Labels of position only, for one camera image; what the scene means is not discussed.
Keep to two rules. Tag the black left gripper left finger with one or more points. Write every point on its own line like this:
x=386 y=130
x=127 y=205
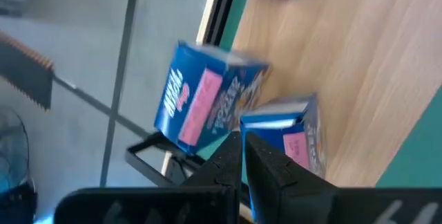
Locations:
x=221 y=165

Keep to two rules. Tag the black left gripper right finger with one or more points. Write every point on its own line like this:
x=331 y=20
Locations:
x=276 y=189

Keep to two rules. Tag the blue cereal box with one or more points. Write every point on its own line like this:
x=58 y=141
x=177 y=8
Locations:
x=193 y=92
x=297 y=127

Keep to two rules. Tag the wooden board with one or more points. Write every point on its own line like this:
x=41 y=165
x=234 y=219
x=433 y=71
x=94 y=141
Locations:
x=345 y=61

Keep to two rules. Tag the black computer case blue lights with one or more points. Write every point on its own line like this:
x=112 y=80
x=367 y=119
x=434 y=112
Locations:
x=17 y=203

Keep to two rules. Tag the dark floor mat striped edge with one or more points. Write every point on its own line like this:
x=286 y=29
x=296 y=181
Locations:
x=24 y=75

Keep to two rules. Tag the black metal table frame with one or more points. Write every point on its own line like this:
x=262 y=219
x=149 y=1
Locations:
x=223 y=6

